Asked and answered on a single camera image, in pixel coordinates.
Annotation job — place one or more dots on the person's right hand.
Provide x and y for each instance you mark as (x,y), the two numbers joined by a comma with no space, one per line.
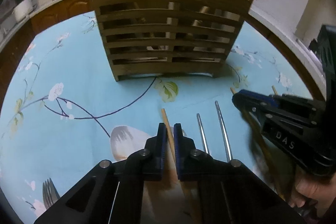
(307,187)

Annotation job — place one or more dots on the steel fork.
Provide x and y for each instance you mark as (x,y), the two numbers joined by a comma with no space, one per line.
(51,195)

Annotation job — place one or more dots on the white cylindrical appliance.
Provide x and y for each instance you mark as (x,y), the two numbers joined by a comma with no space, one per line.
(23,8)

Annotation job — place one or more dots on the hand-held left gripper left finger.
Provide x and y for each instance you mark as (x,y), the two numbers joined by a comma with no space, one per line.
(162,140)

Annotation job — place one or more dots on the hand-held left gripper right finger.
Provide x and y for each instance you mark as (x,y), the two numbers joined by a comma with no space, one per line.
(177,145)

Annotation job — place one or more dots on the floral blue tablecloth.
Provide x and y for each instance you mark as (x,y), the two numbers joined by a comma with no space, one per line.
(78,82)

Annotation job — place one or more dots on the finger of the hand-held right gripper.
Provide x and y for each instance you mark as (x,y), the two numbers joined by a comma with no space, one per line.
(246,104)
(296,103)

